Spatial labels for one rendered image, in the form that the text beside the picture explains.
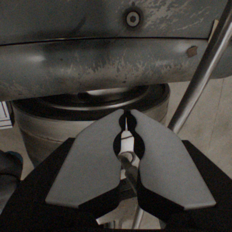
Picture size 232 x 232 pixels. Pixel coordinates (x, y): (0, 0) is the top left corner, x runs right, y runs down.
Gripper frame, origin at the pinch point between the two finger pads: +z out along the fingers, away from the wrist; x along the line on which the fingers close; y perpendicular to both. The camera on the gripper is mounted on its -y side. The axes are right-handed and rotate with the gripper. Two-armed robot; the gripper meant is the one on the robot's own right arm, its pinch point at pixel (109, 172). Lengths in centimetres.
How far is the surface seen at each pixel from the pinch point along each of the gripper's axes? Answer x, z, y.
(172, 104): -109, 101, 42
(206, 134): -109, 169, 95
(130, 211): -11.3, 14.5, 45.5
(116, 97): 9.7, -1.7, -28.1
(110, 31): 16.9, -4.9, -38.2
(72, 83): 15.8, -8.6, -33.1
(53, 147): 12.7, -12.2, -22.5
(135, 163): 14.8, 0.3, -18.1
